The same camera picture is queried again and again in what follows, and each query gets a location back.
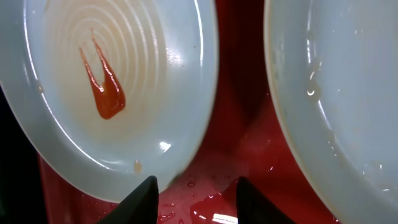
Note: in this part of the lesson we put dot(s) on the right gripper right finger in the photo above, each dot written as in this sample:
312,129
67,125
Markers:
254,208

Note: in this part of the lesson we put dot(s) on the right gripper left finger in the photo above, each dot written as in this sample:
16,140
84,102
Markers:
140,206

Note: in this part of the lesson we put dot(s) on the white plate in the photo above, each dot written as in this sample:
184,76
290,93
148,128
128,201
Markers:
332,73
110,92

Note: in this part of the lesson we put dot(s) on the red plastic tray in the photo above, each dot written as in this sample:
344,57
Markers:
243,137

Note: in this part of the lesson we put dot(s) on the black water tray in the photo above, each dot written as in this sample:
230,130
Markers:
22,199

